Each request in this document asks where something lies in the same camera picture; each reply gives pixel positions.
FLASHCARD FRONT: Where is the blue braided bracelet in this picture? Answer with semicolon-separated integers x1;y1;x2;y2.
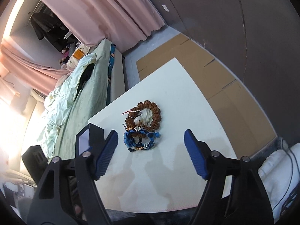
123;128;161;152

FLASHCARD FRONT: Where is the green velvet bed blanket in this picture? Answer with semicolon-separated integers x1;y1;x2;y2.
37;39;116;160

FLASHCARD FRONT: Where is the pink curtain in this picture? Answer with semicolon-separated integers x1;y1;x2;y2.
1;40;70;95
41;0;165;52

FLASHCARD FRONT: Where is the flattened brown cardboard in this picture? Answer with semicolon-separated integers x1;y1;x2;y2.
136;34;277;157

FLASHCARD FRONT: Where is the brown rudraksha bead bracelet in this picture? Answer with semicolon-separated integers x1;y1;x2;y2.
124;100;162;138

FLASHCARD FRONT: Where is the white pillow with cable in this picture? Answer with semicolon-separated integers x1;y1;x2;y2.
258;143;299;221

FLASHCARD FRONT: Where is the pale green duvet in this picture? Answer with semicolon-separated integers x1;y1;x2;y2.
43;52;97;127

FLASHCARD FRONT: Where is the orange patterned pillow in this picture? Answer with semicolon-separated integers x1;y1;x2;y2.
73;49;85;60

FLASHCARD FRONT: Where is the black jewelry box white interior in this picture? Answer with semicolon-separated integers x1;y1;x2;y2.
75;123;105;157

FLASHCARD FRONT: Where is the white wall socket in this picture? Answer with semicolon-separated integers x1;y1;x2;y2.
162;4;169;12

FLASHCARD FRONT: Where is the black garment on bed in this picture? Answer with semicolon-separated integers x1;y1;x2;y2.
77;63;95;92

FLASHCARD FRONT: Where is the white shell pendant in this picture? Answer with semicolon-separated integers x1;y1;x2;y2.
134;108;153;125

